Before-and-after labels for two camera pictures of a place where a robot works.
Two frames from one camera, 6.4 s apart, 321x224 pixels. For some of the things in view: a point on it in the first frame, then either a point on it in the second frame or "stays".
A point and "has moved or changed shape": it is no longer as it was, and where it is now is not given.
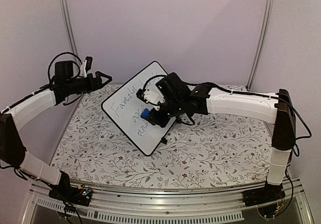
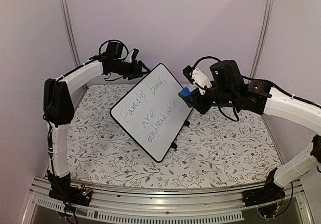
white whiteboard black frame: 125,108 has moved or changed shape
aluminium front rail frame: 167,204 stays
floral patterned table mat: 221,150 stays
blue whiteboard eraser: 145,113 has moved or changed shape
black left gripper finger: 100,85 → 137,75
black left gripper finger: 98,74 → 141,64
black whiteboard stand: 164,140 → 173,145
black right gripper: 155,120 → 201,107
